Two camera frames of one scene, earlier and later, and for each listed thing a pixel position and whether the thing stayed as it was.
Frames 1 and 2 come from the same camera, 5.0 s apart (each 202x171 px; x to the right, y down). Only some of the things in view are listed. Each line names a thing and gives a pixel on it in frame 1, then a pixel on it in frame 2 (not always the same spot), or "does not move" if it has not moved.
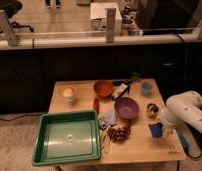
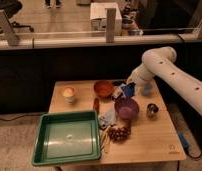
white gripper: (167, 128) -> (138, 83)
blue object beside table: (183, 139) does not move
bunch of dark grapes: (119, 134) does not move
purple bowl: (126, 107) does not move
